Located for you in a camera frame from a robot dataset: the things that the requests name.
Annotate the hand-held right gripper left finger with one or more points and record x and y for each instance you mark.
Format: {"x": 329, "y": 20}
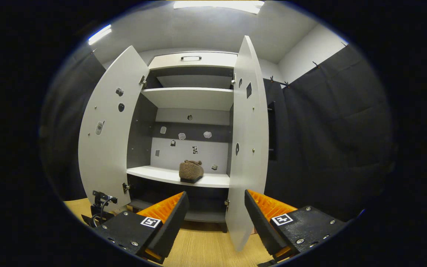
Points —
{"x": 169, "y": 226}

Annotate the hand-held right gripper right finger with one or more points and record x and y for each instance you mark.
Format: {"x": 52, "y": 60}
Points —
{"x": 260, "y": 226}

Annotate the white cabinet door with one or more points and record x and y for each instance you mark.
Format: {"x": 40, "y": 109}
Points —
{"x": 248, "y": 178}
{"x": 106, "y": 155}

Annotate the brown fuzzy shoe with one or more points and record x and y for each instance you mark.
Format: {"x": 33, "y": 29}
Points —
{"x": 191, "y": 171}

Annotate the white shoe cabinet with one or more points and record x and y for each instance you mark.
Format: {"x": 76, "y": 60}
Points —
{"x": 213, "y": 152}

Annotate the ceiling light panel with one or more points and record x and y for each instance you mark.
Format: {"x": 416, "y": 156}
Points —
{"x": 217, "y": 5}
{"x": 99, "y": 34}

